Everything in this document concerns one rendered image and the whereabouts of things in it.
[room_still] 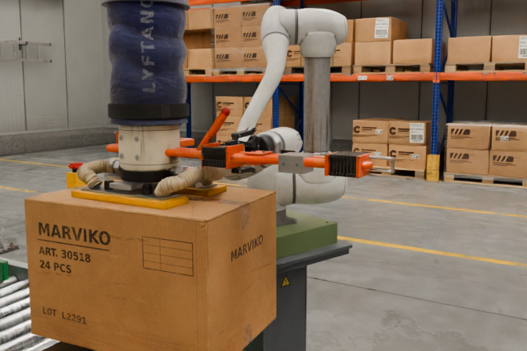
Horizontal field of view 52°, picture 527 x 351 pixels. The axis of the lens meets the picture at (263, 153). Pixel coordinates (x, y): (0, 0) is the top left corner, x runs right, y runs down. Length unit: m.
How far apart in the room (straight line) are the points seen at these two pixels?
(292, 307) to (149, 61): 1.22
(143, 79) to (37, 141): 11.15
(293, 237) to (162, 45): 0.93
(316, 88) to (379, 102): 8.03
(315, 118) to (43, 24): 11.18
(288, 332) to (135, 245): 1.04
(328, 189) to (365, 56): 6.76
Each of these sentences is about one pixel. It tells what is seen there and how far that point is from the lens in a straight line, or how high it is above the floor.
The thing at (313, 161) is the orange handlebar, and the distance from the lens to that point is 1.29.
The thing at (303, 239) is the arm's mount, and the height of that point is 0.80.
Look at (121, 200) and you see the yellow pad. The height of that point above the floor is 1.08.
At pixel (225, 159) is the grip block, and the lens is 1.40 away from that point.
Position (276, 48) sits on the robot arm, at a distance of 1.97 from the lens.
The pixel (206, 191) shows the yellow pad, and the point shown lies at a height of 1.08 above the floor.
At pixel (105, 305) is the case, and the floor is 0.80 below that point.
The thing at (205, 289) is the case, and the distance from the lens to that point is 1.34.
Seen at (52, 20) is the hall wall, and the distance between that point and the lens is 13.14.
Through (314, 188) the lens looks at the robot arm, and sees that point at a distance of 2.13.
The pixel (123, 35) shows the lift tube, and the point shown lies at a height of 1.51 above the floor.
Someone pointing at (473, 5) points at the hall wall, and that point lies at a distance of 9.81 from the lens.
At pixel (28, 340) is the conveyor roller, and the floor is 0.54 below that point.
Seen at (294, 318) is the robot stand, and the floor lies 0.45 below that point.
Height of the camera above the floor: 1.37
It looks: 7 degrees down
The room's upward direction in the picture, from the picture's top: straight up
